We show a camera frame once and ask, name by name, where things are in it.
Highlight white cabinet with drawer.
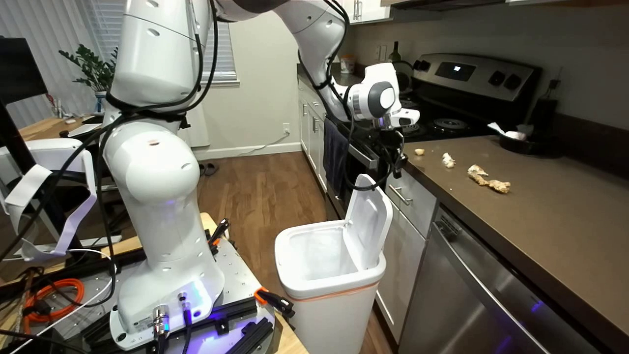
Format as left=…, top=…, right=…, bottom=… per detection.
left=373, top=166, right=438, bottom=347

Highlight lavender strap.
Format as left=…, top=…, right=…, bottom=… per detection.
left=0, top=162, right=100, bottom=262

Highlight orange coiled cable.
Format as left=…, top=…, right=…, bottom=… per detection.
left=21, top=278, right=88, bottom=335

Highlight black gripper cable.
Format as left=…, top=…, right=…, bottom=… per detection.
left=349, top=127, right=385, bottom=193

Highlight dark blue dish towel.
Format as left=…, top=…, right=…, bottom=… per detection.
left=322, top=117, right=349, bottom=197

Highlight small black clamp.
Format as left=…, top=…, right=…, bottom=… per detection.
left=206, top=219, right=231, bottom=256

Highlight black monitor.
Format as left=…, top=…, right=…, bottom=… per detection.
left=0, top=36, right=51, bottom=109

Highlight white wall power cord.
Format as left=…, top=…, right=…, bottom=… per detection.
left=245, top=125, right=290, bottom=158

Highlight orange black handled clamp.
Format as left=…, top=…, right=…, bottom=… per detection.
left=253, top=286, right=296, bottom=319

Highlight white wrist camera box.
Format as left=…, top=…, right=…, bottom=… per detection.
left=391, top=107, right=422, bottom=130

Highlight green potted plant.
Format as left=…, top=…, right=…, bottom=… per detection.
left=56, top=44, right=119, bottom=95

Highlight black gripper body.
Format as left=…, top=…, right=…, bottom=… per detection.
left=371, top=125, right=410, bottom=164

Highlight black stainless steel stove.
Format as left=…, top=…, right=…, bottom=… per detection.
left=324, top=52, right=544, bottom=219

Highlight black clamp bar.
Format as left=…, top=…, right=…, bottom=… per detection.
left=224, top=317, right=275, bottom=354
left=206, top=296, right=259, bottom=333

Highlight white wall cabinets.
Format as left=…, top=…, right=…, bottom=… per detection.
left=343, top=0, right=393, bottom=28

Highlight white trash can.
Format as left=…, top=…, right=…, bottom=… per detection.
left=273, top=219, right=389, bottom=354

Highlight long white kitchen cabinet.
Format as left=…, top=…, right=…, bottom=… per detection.
left=296, top=81, right=330, bottom=193

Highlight stainless steel dishwasher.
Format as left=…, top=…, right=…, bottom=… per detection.
left=397, top=205, right=601, bottom=354

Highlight white trash can lid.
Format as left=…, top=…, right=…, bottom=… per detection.
left=341, top=172, right=395, bottom=272

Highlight large beige food scrap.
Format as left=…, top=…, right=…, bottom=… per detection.
left=465, top=164, right=512, bottom=197

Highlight white crumpled paper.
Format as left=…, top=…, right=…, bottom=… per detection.
left=485, top=121, right=528, bottom=144

